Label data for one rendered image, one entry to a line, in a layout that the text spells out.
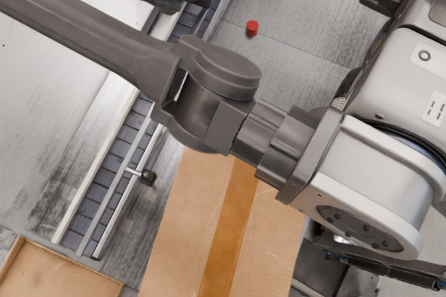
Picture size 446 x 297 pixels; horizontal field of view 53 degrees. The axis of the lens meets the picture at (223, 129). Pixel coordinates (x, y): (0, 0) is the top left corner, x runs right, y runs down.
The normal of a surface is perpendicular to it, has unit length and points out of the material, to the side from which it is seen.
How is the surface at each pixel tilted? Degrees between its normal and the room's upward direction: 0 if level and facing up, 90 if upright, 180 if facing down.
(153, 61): 42
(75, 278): 0
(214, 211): 0
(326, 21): 0
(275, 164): 50
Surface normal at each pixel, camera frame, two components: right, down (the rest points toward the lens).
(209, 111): -0.07, 0.42
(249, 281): 0.03, -0.33
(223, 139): -0.32, 0.30
